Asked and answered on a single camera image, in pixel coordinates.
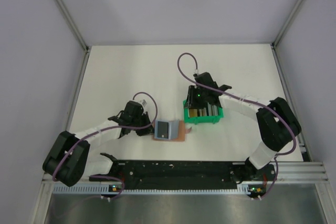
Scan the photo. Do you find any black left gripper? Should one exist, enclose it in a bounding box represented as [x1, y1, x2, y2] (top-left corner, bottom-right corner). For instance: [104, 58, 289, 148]
[131, 111, 156, 136]

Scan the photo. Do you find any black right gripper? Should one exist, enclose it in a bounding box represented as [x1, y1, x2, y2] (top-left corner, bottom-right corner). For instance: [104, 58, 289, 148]
[184, 86, 208, 110]

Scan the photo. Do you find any gold credit card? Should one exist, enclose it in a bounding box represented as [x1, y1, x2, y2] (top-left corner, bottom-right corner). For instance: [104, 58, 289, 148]
[188, 109, 198, 118]

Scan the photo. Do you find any green plastic card bin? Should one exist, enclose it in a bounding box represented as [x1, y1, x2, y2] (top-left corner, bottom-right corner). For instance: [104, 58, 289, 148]
[183, 100, 224, 124]

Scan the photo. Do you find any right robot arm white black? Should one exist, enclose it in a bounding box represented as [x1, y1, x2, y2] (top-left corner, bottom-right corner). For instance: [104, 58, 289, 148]
[193, 72, 302, 180]

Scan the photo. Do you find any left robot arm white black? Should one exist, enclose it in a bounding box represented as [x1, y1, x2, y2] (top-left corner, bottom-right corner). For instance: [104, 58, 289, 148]
[43, 100, 153, 187]

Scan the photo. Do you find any stack of light cards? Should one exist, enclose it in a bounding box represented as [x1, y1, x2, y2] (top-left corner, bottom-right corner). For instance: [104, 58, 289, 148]
[197, 104, 219, 116]

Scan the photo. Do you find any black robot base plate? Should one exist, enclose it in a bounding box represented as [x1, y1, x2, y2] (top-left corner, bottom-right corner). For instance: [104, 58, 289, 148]
[89, 159, 276, 190]

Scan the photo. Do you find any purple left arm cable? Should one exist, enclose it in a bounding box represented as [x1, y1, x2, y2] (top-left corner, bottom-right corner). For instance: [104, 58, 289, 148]
[52, 91, 158, 198]

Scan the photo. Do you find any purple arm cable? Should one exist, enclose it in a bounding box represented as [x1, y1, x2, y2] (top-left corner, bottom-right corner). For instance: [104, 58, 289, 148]
[52, 91, 158, 198]
[177, 52, 300, 201]

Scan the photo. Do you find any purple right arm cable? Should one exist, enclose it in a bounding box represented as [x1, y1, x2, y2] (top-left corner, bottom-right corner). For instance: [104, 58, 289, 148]
[177, 52, 300, 201]

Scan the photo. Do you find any grey slotted cable duct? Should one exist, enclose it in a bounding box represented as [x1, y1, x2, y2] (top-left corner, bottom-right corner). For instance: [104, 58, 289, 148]
[52, 184, 256, 195]

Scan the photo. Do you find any aluminium frame rail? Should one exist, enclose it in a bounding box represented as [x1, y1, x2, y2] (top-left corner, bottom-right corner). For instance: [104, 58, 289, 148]
[41, 162, 329, 183]

